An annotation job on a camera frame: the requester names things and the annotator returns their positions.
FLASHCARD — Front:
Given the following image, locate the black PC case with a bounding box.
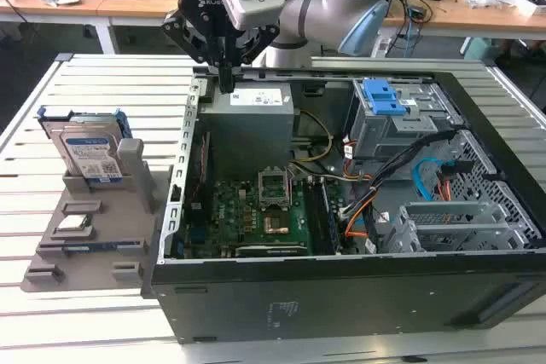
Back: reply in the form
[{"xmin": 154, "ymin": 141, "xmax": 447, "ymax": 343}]
[{"xmin": 140, "ymin": 64, "xmax": 546, "ymax": 346}]

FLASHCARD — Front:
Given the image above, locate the grey power supply unit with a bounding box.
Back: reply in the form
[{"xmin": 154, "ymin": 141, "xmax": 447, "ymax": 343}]
[{"xmin": 198, "ymin": 82, "xmax": 299, "ymax": 169}]

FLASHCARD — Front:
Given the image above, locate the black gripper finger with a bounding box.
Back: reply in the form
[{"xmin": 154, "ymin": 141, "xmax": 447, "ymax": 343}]
[
  {"xmin": 161, "ymin": 11, "xmax": 229, "ymax": 94},
  {"xmin": 228, "ymin": 25, "xmax": 282, "ymax": 94}
]

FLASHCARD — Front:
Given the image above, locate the RAM stick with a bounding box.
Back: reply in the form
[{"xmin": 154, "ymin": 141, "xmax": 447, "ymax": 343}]
[
  {"xmin": 320, "ymin": 180, "xmax": 341, "ymax": 253},
  {"xmin": 61, "ymin": 242, "xmax": 120, "ymax": 253}
]

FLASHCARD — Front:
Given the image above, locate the grey parts rack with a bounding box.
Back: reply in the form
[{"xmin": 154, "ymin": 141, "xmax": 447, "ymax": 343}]
[{"xmin": 20, "ymin": 137, "xmax": 174, "ymax": 295}]

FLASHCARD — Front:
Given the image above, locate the white power strip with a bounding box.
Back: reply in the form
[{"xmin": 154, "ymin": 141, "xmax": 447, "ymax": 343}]
[{"xmin": 369, "ymin": 35, "xmax": 392, "ymax": 59}]

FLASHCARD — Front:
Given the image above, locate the grey metal drive cage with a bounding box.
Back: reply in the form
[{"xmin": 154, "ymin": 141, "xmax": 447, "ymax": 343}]
[{"xmin": 343, "ymin": 80, "xmax": 466, "ymax": 160}]

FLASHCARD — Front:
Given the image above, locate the bare disk with blue label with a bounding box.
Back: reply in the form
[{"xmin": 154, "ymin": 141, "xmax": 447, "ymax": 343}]
[{"xmin": 59, "ymin": 124, "xmax": 125, "ymax": 182}]

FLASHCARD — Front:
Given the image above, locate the CPU socket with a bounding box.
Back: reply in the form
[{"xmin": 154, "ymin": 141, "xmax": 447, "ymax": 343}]
[{"xmin": 263, "ymin": 215, "xmax": 288, "ymax": 236}]

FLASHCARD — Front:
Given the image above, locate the blue plastic bay latch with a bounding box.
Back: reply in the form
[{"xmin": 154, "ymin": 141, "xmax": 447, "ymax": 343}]
[{"xmin": 360, "ymin": 77, "xmax": 407, "ymax": 117}]

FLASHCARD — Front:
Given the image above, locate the coloured power wire black plug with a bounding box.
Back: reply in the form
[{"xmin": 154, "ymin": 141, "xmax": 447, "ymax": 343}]
[{"xmin": 437, "ymin": 159, "xmax": 474, "ymax": 202}]

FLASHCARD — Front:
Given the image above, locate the yellow and black wire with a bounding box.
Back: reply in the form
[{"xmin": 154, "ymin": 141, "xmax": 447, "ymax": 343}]
[{"xmin": 292, "ymin": 108, "xmax": 334, "ymax": 165}]

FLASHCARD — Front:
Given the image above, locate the black case fan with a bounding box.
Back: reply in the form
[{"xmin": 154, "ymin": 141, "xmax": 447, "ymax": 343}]
[{"xmin": 189, "ymin": 131, "xmax": 213, "ymax": 228}]

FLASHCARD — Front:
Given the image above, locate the black cable bundle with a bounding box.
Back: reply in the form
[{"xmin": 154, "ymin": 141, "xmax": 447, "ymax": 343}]
[{"xmin": 339, "ymin": 130, "xmax": 456, "ymax": 222}]

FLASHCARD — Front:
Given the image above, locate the black graphics card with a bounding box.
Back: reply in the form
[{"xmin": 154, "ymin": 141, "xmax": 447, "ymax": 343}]
[{"xmin": 221, "ymin": 243, "xmax": 308, "ymax": 258}]

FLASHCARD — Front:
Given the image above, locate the silver CPU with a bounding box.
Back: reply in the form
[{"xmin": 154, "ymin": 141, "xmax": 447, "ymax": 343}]
[{"xmin": 57, "ymin": 215, "xmax": 89, "ymax": 231}]

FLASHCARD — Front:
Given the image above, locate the coloured wires white plug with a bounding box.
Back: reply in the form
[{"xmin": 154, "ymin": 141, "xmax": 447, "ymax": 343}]
[{"xmin": 340, "ymin": 136, "xmax": 376, "ymax": 184}]

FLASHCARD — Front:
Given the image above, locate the green motherboard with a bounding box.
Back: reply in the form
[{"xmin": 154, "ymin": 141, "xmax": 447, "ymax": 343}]
[{"xmin": 177, "ymin": 174, "xmax": 355, "ymax": 259}]

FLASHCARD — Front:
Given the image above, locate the grey metal disk bay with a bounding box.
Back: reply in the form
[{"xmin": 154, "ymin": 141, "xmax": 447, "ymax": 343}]
[{"xmin": 379, "ymin": 199, "xmax": 534, "ymax": 254}]

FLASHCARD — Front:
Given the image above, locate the metal socket cover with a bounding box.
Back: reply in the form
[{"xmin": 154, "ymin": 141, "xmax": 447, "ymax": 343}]
[{"xmin": 257, "ymin": 165, "xmax": 293, "ymax": 210}]

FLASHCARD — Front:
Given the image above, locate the black RAM slot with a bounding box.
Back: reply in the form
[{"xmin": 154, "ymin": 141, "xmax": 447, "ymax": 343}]
[{"xmin": 305, "ymin": 178, "xmax": 325, "ymax": 254}]

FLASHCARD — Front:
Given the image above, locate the wooden desk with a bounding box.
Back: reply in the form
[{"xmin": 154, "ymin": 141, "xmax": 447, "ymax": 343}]
[
  {"xmin": 97, "ymin": 0, "xmax": 546, "ymax": 41},
  {"xmin": 0, "ymin": 0, "xmax": 113, "ymax": 56}
]

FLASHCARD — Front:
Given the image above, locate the pale teal bin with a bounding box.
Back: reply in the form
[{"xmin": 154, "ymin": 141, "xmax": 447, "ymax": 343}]
[{"xmin": 459, "ymin": 35, "xmax": 496, "ymax": 61}]

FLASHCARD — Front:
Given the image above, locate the red and black fan wire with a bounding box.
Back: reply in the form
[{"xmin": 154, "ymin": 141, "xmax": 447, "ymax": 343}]
[{"xmin": 190, "ymin": 133, "xmax": 212, "ymax": 210}]

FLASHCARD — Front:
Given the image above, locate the blue data wire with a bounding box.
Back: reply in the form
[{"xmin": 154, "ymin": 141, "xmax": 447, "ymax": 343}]
[{"xmin": 414, "ymin": 158, "xmax": 443, "ymax": 202}]

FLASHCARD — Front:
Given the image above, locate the orange data wire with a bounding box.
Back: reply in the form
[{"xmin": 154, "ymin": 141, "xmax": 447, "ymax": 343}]
[{"xmin": 344, "ymin": 205, "xmax": 370, "ymax": 240}]

